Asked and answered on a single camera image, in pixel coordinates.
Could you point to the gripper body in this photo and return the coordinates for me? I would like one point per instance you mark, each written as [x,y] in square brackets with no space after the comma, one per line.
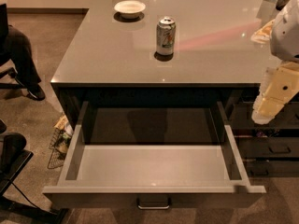
[287,36]

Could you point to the grey top drawer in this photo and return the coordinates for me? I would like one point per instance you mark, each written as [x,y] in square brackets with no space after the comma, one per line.
[114,177]

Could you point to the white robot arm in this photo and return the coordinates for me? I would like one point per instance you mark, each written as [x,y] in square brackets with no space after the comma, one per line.
[284,33]

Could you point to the dark lower right drawers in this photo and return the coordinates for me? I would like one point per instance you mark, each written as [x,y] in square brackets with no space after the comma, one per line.
[270,150]

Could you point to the silver soda can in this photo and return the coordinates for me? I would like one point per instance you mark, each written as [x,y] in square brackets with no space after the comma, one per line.
[165,36]

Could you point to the grey cabinet counter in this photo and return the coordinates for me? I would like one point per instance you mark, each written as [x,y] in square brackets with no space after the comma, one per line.
[143,53]

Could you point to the white ceramic bowl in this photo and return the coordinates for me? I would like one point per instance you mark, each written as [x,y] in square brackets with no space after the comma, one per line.
[130,9]

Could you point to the seated person's dark leg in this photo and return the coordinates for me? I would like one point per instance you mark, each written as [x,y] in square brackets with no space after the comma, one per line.
[17,47]

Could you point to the black office chair base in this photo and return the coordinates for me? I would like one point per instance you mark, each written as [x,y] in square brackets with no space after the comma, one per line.
[13,158]

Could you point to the metal drawer handle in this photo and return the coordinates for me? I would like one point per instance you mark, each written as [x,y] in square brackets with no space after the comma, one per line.
[153,203]

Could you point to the wire mesh waste basket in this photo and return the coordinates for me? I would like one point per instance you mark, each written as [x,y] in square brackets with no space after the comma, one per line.
[60,142]

